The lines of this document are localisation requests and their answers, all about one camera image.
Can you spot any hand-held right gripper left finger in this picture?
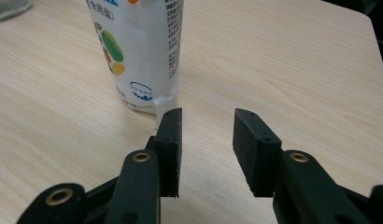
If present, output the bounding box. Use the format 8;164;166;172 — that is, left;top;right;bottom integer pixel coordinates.
146;107;183;199

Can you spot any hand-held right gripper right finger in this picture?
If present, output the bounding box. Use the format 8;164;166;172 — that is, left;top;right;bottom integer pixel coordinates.
232;107;282;199

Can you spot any white salt bag blue top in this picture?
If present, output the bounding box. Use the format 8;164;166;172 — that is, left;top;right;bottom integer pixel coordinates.
85;0;185;130

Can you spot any clear container with hinged lid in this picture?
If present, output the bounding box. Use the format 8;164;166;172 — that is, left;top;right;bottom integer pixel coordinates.
0;0;34;23

